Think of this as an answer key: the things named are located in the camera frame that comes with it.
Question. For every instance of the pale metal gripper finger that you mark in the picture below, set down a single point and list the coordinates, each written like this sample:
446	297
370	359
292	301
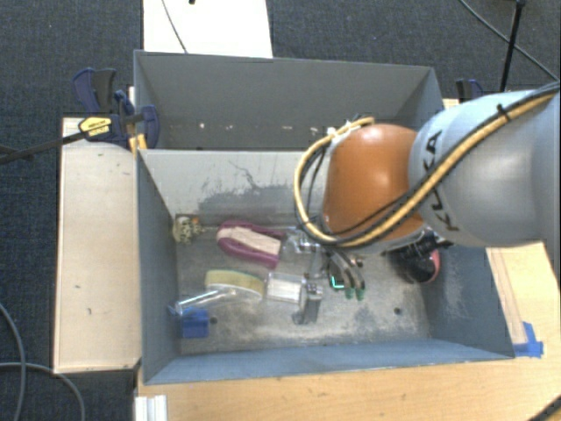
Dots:
289	288
302	244

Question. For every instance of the grey metal bin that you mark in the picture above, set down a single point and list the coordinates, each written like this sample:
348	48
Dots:
263	323

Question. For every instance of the purple and beige brush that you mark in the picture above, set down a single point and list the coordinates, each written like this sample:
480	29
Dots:
252	243

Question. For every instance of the yellow-green sponge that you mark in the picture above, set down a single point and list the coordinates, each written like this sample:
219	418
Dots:
236	281

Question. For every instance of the blue block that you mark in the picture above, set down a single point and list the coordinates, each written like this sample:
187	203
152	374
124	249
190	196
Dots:
195	324

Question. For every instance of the yellow spotted toy animal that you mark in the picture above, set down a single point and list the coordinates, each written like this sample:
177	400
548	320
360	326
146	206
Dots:
186	230

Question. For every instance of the pale wood board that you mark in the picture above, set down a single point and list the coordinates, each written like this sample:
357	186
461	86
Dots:
96	257

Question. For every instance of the black cylinder on white bracket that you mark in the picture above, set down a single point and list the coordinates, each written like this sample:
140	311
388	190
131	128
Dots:
414	257

